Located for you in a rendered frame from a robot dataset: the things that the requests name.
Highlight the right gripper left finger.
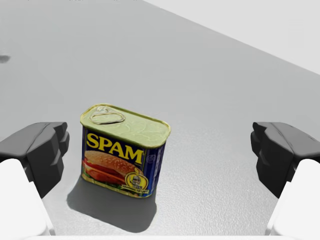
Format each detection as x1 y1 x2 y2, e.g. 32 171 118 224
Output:
0 121 71 237

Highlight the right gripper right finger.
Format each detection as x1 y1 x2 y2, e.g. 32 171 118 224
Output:
250 121 320 237

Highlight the green and blue rectangular can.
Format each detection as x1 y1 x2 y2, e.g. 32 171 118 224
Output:
79 103 172 199

